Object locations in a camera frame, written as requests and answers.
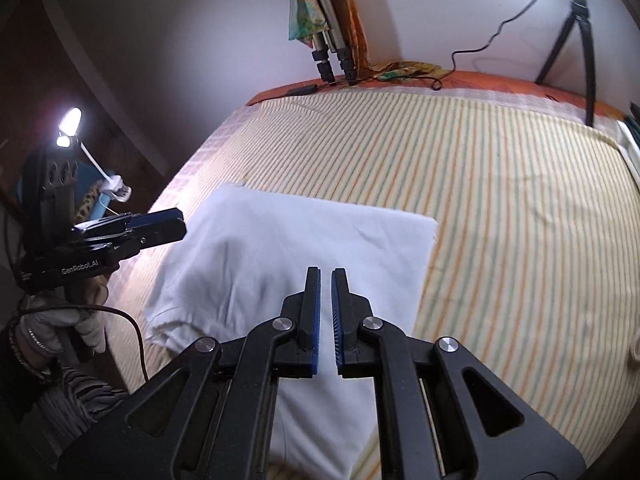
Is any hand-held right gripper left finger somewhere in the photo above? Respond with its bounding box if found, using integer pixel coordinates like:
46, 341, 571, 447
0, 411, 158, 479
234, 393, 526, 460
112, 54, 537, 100
57, 266, 322, 480

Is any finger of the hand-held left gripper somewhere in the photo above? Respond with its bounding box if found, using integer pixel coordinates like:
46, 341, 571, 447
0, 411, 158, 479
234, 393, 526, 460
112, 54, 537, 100
131, 220, 188, 252
122, 207, 185, 228

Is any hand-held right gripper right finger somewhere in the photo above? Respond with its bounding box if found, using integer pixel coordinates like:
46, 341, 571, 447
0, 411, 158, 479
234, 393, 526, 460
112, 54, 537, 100
330, 267, 586, 480

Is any white garment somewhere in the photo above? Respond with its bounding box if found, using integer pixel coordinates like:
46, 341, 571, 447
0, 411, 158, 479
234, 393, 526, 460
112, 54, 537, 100
145, 182, 440, 480

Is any person's left hand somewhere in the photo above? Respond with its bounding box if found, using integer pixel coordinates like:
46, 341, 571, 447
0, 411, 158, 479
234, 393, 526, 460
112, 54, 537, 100
7, 285, 110, 361

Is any white clip lamp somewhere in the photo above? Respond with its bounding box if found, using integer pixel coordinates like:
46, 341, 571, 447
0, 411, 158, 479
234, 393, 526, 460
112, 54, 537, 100
54, 106, 133, 202

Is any person's striped clothing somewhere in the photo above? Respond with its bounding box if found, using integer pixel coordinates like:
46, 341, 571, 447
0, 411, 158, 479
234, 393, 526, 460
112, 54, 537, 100
36, 364, 132, 443

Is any striped bed sheet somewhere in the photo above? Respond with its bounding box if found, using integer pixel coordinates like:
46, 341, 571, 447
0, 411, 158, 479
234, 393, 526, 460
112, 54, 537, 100
107, 85, 640, 480

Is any silver tripod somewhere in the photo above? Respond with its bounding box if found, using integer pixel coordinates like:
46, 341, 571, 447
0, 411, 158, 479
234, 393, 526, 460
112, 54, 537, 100
299, 0, 362, 86

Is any colourful hanging cloth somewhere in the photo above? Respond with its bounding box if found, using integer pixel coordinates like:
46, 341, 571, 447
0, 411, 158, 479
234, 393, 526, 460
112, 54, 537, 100
271, 0, 332, 45

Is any orange patterned fabric strip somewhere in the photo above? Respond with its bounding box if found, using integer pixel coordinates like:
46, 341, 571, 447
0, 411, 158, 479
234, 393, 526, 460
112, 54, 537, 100
327, 0, 373, 73

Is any green patterned cloth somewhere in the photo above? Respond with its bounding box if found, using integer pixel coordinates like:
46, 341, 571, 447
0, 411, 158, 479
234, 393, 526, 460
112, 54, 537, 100
374, 61, 445, 84

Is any orange bed cover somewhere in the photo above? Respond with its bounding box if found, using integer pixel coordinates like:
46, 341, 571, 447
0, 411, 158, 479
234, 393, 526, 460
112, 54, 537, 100
245, 66, 628, 122

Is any black light stand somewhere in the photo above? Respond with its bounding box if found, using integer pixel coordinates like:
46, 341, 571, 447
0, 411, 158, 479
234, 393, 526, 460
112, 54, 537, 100
534, 0, 599, 127

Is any black power cable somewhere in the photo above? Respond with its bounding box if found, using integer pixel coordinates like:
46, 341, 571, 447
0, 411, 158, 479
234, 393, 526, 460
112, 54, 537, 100
429, 0, 552, 92

